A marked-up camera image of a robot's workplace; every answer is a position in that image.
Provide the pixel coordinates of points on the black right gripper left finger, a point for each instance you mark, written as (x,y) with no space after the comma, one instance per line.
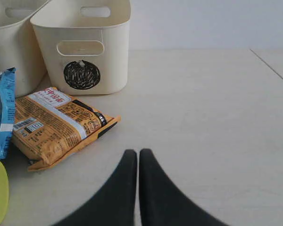
(113,204)

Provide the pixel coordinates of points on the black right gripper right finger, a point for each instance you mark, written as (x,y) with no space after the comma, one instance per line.
(162,203)

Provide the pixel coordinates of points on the orange instant noodle packet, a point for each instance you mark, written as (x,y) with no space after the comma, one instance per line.
(50,126)

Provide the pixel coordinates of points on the blue instant noodle packet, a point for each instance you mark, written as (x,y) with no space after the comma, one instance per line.
(7,109)

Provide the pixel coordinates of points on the cream bin with circle mark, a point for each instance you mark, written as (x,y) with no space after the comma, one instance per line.
(85,44)

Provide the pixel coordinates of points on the cream bin with square mark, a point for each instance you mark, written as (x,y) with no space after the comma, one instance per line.
(19,47)

